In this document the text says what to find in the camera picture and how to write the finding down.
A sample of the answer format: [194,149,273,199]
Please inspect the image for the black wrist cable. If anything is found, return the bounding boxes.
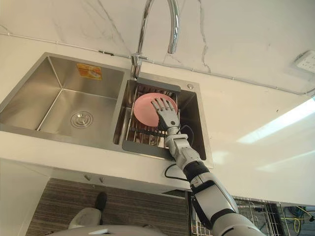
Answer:
[164,124,196,184]

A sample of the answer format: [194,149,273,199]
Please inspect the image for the round sink drain strainer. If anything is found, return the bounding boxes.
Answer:
[70,111,95,129]

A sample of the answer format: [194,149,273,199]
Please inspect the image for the wire dishwasher rack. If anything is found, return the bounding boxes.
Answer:
[188,196,284,236]

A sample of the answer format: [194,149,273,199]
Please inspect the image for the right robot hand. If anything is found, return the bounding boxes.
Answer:
[150,97,182,135]

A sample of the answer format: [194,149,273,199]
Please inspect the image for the grey robot torso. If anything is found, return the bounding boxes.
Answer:
[55,222,159,236]

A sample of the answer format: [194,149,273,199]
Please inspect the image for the stainless steel double sink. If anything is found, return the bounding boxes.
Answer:
[0,52,214,169]

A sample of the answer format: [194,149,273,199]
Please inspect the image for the pink bowl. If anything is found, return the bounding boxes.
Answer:
[133,92,178,128]

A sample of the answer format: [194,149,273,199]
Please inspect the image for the dark robot foot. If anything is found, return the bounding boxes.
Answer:
[94,192,108,212]

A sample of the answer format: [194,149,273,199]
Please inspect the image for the yellow cable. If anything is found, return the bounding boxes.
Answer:
[282,206,315,233]

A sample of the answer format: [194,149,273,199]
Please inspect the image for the white wall socket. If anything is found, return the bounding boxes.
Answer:
[291,50,315,74]

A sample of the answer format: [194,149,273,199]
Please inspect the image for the orange sink sticker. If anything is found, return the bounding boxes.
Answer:
[76,63,103,81]

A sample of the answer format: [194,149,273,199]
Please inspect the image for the wire drying rack grey ends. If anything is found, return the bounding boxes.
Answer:
[122,76,182,158]

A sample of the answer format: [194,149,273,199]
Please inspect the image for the chrome gooseneck faucet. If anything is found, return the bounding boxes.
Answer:
[130,0,181,80]

